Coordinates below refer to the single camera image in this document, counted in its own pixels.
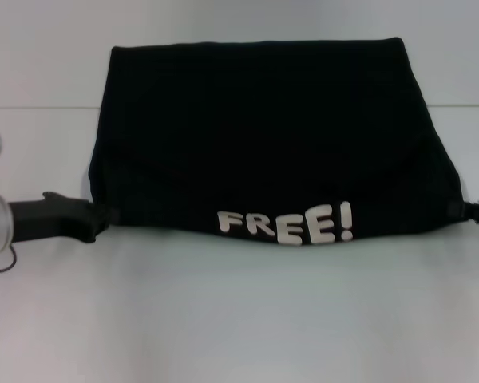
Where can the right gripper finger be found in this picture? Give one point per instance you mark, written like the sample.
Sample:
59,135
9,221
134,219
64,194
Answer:
477,211

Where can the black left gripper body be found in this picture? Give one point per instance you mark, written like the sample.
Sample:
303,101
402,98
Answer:
56,221

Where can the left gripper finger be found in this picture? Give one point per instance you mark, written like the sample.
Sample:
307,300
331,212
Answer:
109,217

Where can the black t-shirt white print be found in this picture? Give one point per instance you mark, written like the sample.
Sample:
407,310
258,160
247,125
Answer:
243,139

